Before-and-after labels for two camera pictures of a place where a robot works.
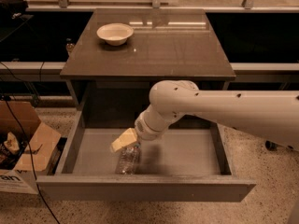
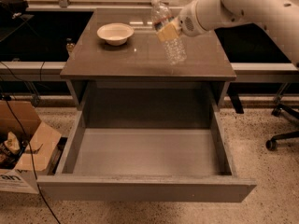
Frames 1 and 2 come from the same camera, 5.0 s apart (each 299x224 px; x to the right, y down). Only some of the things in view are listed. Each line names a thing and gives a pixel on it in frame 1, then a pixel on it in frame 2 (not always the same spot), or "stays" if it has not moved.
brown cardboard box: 26,147 stays
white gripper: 142,129 to 188,22
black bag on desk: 11,6 stays
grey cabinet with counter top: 120,55 stays
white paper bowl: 115,34 stays
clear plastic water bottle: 128,160 to 174,47
